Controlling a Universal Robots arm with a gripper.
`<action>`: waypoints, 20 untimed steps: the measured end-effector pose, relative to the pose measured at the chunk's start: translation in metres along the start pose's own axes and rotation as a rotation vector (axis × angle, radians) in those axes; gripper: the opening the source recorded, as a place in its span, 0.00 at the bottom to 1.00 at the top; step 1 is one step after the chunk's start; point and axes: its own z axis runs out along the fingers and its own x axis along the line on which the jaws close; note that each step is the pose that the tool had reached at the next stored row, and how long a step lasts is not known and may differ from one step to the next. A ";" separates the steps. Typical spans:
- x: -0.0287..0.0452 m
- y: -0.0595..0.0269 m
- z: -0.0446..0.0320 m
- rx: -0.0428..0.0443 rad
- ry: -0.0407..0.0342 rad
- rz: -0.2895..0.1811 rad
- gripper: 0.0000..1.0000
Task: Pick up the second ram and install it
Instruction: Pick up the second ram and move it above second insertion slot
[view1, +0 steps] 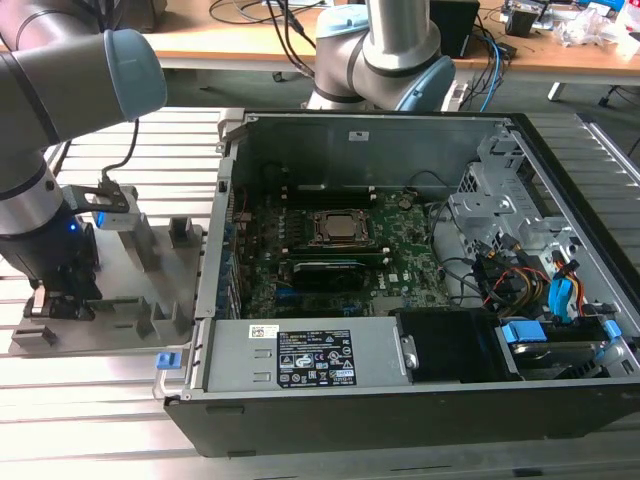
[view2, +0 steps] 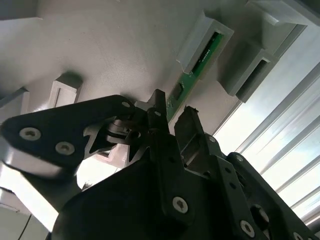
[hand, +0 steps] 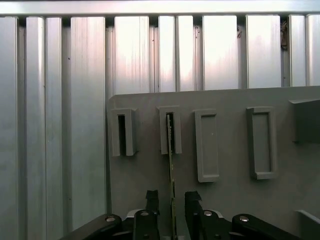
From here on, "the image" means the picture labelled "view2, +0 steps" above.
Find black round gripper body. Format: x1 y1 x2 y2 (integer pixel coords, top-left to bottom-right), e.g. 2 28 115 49
51 157 236 240

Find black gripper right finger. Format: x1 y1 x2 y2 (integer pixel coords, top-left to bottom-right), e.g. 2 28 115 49
173 105 320 240

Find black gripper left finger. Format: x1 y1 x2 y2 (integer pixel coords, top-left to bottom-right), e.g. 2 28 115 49
0 88 196 226

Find green RAM stick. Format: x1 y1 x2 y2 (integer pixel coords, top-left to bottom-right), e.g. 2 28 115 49
165 31 225 124

